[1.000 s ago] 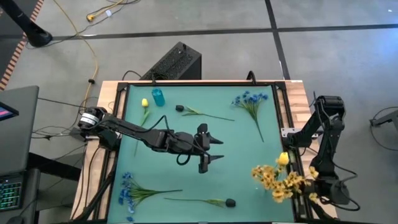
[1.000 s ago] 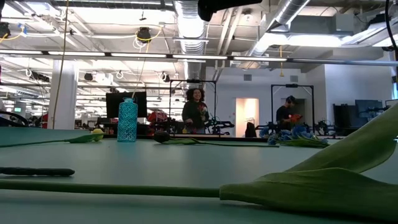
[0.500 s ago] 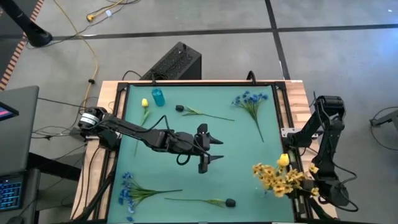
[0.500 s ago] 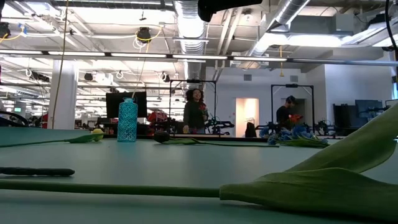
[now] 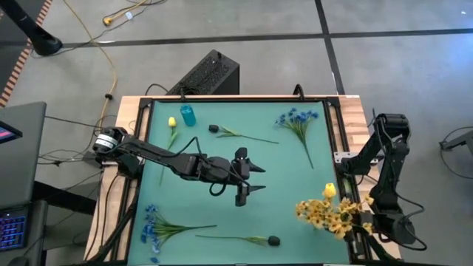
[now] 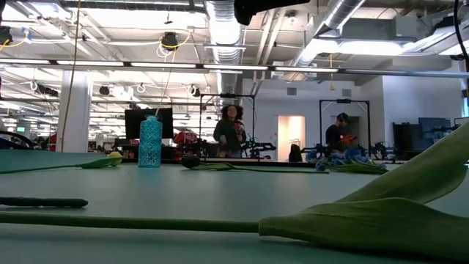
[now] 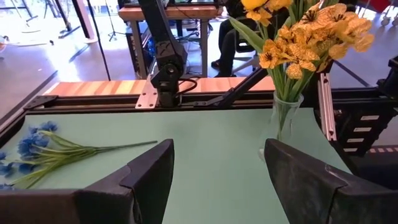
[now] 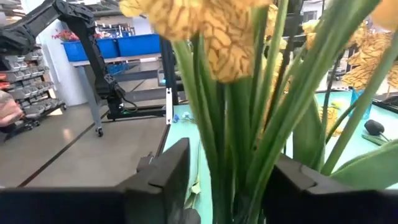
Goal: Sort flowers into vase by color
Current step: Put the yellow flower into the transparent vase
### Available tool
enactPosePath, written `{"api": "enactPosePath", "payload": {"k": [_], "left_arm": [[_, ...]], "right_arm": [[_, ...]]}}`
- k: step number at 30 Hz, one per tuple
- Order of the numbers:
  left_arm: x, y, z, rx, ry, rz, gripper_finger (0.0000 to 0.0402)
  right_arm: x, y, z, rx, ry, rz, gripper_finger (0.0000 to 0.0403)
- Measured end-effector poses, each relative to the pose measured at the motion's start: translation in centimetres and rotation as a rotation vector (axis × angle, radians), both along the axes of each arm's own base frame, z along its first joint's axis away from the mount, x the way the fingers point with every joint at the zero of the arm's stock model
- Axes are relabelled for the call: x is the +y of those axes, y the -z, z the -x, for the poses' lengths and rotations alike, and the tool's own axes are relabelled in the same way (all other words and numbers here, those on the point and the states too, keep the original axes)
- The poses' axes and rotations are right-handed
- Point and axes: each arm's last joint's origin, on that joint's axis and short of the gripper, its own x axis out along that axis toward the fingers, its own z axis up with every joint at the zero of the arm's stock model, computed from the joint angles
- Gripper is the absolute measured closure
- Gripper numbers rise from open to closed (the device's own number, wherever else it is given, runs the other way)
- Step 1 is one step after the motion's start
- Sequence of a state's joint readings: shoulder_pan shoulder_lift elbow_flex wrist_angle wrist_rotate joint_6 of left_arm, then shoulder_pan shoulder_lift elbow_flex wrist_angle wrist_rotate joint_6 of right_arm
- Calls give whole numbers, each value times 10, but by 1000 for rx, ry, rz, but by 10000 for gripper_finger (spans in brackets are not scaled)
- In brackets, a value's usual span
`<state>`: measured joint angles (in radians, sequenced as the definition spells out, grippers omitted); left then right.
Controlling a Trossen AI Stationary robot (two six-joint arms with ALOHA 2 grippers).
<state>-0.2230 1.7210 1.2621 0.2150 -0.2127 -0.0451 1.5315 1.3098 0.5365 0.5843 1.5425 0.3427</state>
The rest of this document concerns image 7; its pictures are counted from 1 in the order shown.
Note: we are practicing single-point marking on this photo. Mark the clear glass vase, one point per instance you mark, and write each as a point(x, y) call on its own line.
point(284, 124)

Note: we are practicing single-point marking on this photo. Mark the teal table mat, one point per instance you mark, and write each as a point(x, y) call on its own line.
point(202, 155)

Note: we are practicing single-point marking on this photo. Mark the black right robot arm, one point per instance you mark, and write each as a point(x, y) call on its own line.
point(169, 56)

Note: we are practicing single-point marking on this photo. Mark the silver aluminium extrusion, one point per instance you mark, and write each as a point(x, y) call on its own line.
point(326, 109)

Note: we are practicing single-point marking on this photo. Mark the grey office chair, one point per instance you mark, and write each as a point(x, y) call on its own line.
point(245, 63)

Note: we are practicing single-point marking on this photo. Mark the yellow daisy bunch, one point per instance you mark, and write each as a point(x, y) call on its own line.
point(342, 28)
point(295, 49)

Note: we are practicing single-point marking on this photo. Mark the silver mounting plate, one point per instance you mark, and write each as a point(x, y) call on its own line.
point(147, 96)

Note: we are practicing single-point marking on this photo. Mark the black metal table frame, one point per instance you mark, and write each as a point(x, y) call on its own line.
point(93, 104)

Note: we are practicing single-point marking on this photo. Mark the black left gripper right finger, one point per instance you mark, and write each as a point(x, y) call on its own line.
point(304, 193)

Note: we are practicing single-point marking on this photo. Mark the blue flower bunch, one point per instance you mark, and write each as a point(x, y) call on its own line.
point(62, 152)

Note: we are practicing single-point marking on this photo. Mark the wooden workbench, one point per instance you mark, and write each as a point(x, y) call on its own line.
point(186, 12)

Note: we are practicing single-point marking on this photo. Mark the person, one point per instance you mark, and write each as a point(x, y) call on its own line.
point(228, 40)

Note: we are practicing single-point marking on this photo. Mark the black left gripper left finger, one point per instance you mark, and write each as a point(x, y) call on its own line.
point(146, 186)

